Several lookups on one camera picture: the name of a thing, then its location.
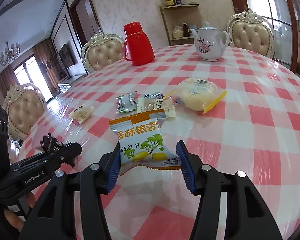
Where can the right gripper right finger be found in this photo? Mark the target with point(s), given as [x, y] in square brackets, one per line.
[247, 214]

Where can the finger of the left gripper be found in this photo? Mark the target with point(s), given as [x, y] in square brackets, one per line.
[67, 153]

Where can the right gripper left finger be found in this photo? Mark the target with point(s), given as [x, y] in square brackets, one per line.
[53, 216]

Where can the white pastry packet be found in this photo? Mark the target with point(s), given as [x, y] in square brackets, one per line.
[82, 113]

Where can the orange ginkgo snack packet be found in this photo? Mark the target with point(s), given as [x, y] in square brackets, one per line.
[141, 142]

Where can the green white candy packet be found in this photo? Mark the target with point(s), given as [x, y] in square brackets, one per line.
[126, 103]

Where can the beige nougat packet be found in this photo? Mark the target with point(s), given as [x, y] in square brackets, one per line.
[149, 104]

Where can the blue white candy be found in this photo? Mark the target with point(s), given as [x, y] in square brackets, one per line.
[156, 95]

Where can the yellow cake clear packet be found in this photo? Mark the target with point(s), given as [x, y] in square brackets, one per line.
[198, 94]

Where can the person left hand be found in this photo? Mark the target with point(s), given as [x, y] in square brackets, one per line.
[12, 214]

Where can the cream tufted chair left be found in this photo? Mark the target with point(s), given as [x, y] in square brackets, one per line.
[24, 104]

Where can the cream tufted chair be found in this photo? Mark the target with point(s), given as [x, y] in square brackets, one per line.
[24, 104]
[250, 31]
[101, 50]

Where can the red white checkered tablecloth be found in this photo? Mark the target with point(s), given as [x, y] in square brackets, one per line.
[256, 128]

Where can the cream tufted chair back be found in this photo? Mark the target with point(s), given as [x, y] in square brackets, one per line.
[101, 50]

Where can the chandelier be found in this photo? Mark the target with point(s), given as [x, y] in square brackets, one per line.
[10, 53]

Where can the red thermos jug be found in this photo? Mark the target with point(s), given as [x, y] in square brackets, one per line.
[137, 48]

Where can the wooden corner shelf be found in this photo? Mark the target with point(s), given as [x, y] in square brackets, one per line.
[176, 15]

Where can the white floral teapot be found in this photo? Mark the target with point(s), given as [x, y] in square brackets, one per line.
[210, 43]

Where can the cream tufted chair right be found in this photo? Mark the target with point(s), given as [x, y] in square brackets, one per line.
[250, 31]

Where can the wall television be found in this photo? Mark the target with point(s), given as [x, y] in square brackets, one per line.
[66, 57]

